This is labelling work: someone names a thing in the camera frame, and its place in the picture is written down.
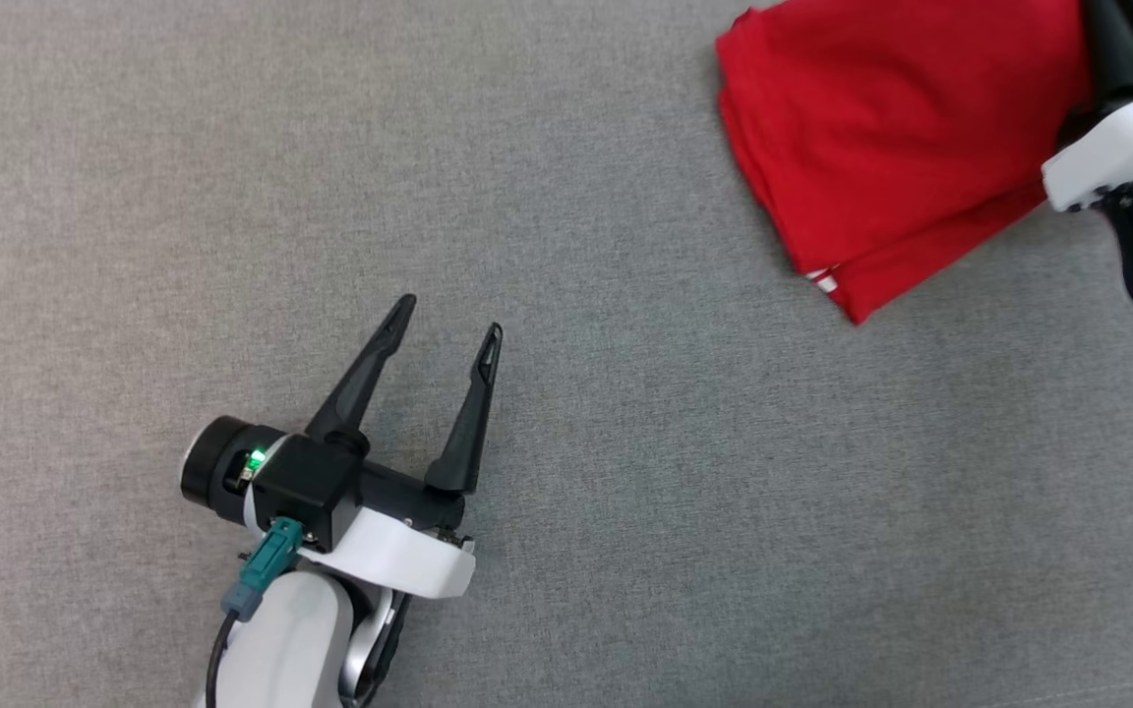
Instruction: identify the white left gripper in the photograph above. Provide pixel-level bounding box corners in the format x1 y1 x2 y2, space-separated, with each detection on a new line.
180 293 505 600

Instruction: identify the red Bulls 23 jersey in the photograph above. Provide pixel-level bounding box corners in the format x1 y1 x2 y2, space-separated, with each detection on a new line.
715 0 1095 326

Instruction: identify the grey fabric upholstered bench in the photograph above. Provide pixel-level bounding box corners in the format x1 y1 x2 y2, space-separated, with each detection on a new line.
0 0 1133 708

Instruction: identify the teal cable connector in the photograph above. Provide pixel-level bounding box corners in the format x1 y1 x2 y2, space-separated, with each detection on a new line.
221 517 305 623

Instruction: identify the black left camera cable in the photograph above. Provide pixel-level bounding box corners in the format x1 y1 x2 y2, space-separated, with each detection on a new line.
204 609 242 708

